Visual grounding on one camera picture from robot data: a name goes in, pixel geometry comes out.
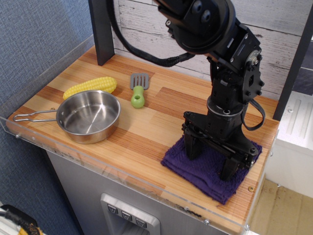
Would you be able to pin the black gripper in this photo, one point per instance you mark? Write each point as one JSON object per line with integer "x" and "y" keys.
{"x": 220, "y": 129}

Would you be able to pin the purple cloth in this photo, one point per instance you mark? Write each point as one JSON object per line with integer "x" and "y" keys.
{"x": 204, "y": 171}

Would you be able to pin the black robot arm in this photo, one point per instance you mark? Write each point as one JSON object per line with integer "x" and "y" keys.
{"x": 210, "y": 28}

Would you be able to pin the white ribbed sink unit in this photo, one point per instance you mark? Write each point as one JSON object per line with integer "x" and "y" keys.
{"x": 291, "y": 158}

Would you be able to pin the silver dispenser button panel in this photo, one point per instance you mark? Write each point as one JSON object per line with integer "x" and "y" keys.
{"x": 125, "y": 219}

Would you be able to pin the grey toy kitchen cabinet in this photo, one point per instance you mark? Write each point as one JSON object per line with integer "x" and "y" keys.
{"x": 84, "y": 187}

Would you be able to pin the yellow toy corn cob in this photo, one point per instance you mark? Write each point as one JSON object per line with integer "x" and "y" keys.
{"x": 107, "y": 84}

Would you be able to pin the stainless steel pan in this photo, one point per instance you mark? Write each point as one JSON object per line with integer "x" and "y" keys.
{"x": 86, "y": 117}

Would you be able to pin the yellow object bottom left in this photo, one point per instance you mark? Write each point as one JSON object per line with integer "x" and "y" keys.
{"x": 30, "y": 229}

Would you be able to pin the dark right upright post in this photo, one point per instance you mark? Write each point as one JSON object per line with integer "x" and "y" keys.
{"x": 295, "y": 67}

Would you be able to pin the dark upright post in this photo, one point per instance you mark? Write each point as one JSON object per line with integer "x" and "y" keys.
{"x": 102, "y": 31}
{"x": 295, "y": 67}

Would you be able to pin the grey spatula green handle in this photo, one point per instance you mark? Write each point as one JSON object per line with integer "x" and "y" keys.
{"x": 139, "y": 83}

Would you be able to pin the dark left upright post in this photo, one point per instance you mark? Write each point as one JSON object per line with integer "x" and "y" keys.
{"x": 102, "y": 31}

